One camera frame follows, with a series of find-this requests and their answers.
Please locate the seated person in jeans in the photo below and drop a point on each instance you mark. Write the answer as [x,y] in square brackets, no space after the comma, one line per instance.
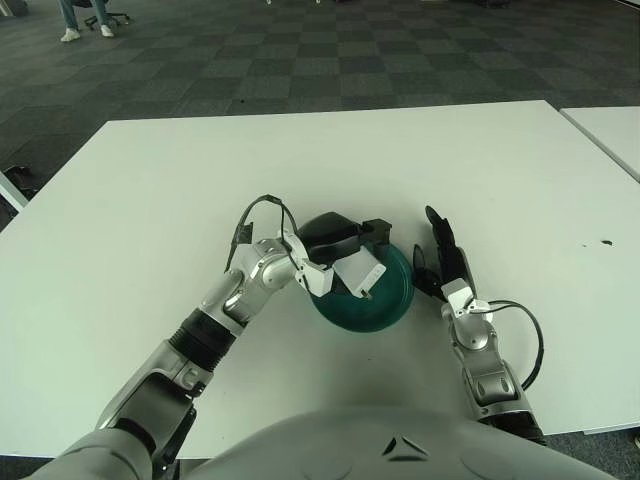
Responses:
[69,17]

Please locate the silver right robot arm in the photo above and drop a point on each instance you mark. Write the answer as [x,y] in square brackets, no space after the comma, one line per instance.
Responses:
[480,360]

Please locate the grey robot torso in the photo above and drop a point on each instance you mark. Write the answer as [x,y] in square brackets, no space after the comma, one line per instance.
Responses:
[400,450]

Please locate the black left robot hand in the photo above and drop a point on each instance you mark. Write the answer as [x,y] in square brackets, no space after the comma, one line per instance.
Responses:
[327,232]

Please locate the black object on floor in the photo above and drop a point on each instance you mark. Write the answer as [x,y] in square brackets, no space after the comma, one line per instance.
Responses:
[17,172]

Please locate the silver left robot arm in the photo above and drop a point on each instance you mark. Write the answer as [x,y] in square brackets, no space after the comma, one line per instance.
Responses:
[200,340]

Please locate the white charger plug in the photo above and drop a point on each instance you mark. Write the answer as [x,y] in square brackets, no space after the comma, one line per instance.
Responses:
[360,272]

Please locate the teal round plate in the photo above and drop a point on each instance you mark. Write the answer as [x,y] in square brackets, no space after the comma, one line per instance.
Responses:
[385,305]

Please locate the white side table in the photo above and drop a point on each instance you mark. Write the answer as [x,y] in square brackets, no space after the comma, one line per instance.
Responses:
[10,192]
[610,132]

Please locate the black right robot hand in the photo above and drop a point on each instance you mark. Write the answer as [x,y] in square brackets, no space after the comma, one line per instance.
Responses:
[452,255]

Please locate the black office chair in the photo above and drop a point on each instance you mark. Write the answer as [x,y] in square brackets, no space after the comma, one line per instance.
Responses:
[116,17]

